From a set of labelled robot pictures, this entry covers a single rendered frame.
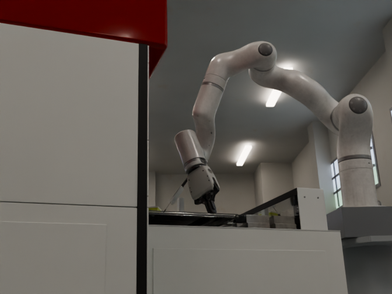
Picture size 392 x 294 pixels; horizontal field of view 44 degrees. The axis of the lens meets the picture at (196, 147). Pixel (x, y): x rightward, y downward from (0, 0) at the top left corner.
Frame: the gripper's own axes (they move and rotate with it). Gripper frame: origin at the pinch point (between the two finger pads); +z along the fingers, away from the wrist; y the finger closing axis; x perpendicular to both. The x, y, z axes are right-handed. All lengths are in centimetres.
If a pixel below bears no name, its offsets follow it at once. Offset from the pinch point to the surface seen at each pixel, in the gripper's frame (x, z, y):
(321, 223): -3.5, 22.2, -32.1
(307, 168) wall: -756, -316, 174
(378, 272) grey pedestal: -29, 38, -35
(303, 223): 1.6, 21.0, -28.7
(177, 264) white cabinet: 39.4, 26.8, -6.7
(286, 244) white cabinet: 13.1, 27.7, -25.5
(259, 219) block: -4.5, 10.8, -13.2
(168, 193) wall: -734, -433, 492
